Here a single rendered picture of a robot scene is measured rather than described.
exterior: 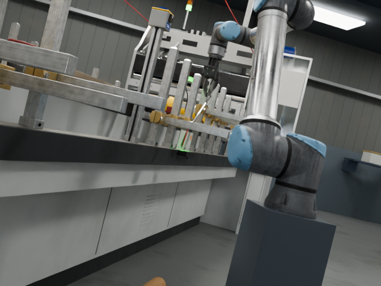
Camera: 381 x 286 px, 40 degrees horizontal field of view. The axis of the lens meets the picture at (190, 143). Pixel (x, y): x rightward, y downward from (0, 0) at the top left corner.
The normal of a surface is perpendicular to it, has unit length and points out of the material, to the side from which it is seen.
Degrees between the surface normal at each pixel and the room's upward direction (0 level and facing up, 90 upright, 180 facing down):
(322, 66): 90
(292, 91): 90
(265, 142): 71
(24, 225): 90
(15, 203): 90
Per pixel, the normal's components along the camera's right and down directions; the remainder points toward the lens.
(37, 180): 0.94, 0.24
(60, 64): -0.23, -0.05
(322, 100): 0.20, 0.06
